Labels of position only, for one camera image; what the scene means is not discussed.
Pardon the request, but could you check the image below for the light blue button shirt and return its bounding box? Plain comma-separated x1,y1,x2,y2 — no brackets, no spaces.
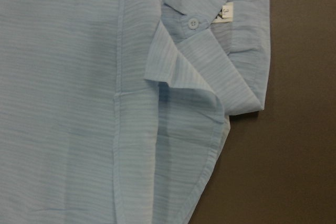
1,0,270,223

